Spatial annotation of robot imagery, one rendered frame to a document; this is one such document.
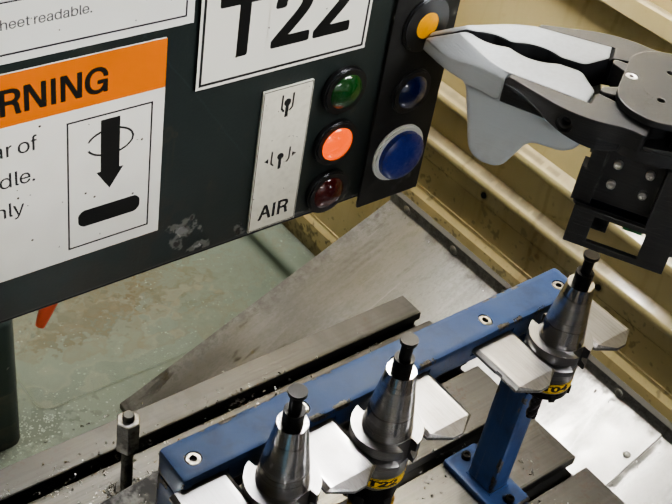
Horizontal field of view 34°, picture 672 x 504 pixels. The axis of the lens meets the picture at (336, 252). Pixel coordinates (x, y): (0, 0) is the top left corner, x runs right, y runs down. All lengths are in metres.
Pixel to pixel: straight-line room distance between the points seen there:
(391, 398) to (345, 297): 0.83
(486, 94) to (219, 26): 0.14
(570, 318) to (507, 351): 0.07
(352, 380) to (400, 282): 0.76
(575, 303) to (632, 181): 0.48
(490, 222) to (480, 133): 1.10
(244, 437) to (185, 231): 0.39
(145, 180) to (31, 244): 0.06
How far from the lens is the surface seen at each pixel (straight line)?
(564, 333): 1.05
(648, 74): 0.56
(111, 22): 0.46
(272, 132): 0.54
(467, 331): 1.04
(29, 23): 0.44
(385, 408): 0.90
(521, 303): 1.09
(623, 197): 0.56
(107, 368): 1.84
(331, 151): 0.57
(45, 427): 1.71
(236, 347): 1.71
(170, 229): 0.54
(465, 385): 1.46
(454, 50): 0.56
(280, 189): 0.57
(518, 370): 1.04
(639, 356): 1.55
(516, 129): 0.56
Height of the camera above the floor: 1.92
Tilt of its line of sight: 39 degrees down
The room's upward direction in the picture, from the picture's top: 11 degrees clockwise
